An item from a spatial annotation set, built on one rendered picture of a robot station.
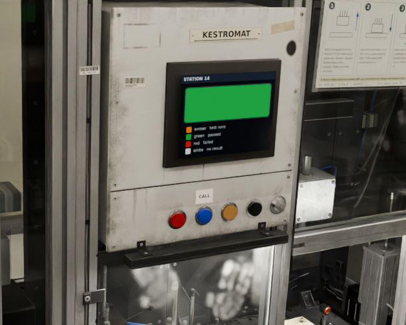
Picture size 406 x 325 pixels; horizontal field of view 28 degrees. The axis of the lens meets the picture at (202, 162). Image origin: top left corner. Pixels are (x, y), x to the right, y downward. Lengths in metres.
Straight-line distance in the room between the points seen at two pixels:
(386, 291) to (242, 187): 0.76
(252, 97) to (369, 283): 0.87
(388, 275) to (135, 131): 1.01
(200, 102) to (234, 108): 0.08
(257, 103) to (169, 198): 0.25
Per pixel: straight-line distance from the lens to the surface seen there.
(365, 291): 2.31
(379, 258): 2.24
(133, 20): 1.46
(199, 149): 1.55
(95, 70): 1.45
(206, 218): 1.62
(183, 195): 1.58
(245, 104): 1.58
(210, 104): 1.53
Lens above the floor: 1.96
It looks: 16 degrees down
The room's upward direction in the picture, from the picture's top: 3 degrees clockwise
